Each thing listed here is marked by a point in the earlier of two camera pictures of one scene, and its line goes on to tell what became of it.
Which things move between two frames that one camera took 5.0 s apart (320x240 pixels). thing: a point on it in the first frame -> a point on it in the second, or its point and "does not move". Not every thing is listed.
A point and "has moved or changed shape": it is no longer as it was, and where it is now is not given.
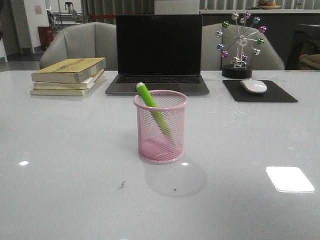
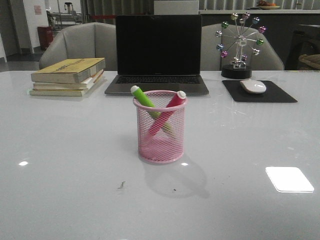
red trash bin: [46, 36] does not move
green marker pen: [152, 102] has moved or changed shape
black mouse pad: [273, 93] does not move
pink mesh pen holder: [160, 125] does not move
